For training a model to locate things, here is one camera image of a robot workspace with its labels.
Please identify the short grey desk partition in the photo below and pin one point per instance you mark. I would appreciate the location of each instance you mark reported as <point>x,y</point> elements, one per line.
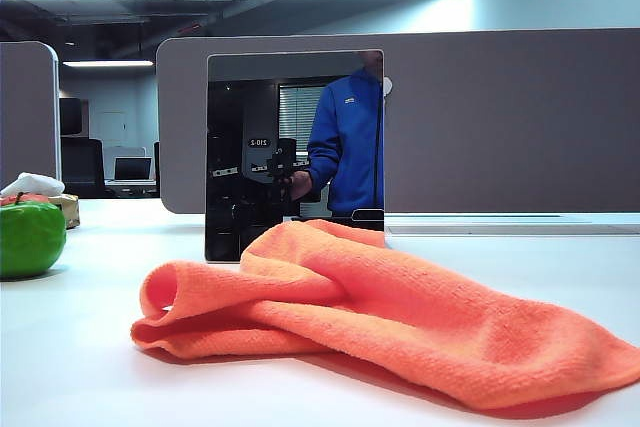
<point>25,112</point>

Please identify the green apple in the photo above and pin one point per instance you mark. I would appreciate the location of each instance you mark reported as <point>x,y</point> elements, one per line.
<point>30,237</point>

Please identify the background laptop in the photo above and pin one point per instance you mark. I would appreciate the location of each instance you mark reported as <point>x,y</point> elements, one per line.
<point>132,169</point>

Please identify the brown tissue box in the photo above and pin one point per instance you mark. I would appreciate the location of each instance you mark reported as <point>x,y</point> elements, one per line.
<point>70,209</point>

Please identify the white tissue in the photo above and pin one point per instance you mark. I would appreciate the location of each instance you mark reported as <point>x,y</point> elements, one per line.
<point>35,182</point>

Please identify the white round adhesive hook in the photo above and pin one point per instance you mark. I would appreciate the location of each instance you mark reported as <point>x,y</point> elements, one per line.
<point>389,87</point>

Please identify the silver framed rectangular mirror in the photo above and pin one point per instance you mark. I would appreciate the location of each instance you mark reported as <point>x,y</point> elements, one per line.
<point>250,97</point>

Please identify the long grey desk partition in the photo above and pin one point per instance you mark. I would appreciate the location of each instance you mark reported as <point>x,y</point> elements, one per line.
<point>500,122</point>

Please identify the short ceiling light strip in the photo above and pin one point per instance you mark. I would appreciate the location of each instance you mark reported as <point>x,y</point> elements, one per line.
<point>107,63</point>

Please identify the black office chair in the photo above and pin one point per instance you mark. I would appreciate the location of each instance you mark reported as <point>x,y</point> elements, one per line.
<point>82,167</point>

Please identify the black background monitor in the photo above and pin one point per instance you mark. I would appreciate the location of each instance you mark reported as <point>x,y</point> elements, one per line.
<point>70,117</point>

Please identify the orange microfibre cloth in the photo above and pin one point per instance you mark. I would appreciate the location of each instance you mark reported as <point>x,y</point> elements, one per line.
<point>400,307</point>

